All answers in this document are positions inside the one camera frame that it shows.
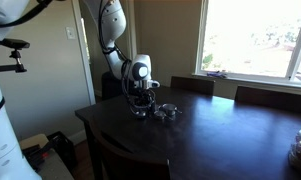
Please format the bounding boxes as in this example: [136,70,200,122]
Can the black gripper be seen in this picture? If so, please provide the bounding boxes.
[135,87,157,114]

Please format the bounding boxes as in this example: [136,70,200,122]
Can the smallest steel measuring cup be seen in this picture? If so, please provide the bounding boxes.
[135,111,148,120]

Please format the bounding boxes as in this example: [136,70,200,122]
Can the small steel measuring cup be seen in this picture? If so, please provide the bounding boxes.
[153,110,176,122]

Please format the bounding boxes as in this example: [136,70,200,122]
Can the black rounded bin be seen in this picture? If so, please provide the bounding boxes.
[101,70,135,101]

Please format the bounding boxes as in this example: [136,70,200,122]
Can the dark wooden straight-back chair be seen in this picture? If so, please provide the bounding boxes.
[170,75,216,97]
[234,85,301,116]

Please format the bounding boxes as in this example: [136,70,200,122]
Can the dark wooden curved-back chair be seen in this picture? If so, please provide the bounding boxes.
[89,121,173,180]

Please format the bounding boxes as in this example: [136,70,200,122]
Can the blue item on sill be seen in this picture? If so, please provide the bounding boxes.
[206,70,228,80]

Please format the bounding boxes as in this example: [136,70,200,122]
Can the white framed window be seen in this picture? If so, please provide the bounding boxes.
[193,0,301,88]

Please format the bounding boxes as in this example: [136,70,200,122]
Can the black plastic crate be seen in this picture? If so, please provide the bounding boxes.
[46,130,78,171]

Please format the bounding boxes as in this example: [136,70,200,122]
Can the grey cart top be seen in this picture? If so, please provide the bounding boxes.
[36,149,75,180]

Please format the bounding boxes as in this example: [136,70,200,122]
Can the tan cardboard box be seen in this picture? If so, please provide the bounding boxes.
[19,133,50,150]

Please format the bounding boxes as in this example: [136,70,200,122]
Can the black and red tool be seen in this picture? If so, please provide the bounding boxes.
[22,141,57,171]

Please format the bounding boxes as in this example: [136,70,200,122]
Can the clear plastic food bag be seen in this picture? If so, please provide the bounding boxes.
[288,121,301,174]

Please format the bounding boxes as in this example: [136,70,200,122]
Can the wrist-mounted camera box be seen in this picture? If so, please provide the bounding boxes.
[143,79,161,89]

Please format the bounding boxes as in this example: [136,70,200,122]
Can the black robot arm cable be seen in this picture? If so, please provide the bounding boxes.
[0,0,158,118]

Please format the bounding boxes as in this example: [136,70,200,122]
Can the white door frame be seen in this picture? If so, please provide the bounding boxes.
[70,0,140,106]

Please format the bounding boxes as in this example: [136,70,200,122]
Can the white light switch plate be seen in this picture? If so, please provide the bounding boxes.
[65,26,76,41]

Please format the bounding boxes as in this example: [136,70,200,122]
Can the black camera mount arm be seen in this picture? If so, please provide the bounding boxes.
[0,49,28,74]

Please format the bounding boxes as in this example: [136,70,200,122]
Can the black external camera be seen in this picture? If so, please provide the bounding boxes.
[1,37,31,51]

